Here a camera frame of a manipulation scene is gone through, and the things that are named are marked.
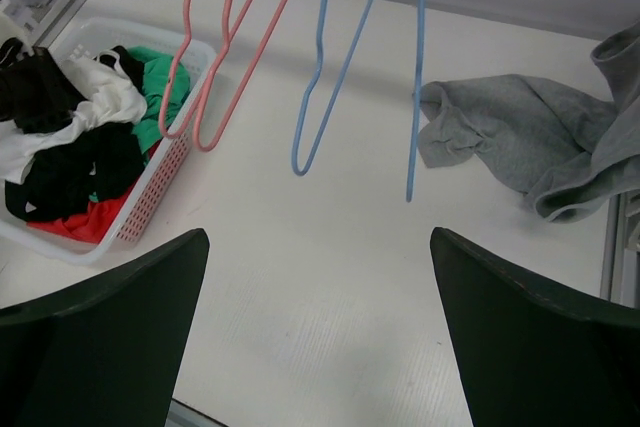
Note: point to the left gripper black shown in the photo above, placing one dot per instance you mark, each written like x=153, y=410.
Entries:
x=35, y=94

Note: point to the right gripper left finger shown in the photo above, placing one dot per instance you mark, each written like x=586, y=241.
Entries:
x=105, y=351

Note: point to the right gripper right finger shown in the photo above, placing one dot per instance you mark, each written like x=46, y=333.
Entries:
x=531, y=351

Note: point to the white tank top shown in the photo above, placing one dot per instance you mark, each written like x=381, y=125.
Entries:
x=110, y=89

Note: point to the black tank top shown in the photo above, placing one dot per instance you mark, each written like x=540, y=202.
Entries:
x=74, y=133

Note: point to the green tank top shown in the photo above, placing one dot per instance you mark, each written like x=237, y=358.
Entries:
x=160, y=97

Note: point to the red tank top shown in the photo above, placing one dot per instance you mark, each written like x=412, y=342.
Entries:
x=85, y=222

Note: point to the grey tank top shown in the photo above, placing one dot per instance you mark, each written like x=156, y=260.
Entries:
x=565, y=151

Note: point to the white plastic basket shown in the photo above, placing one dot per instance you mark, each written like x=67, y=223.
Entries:
x=88, y=39

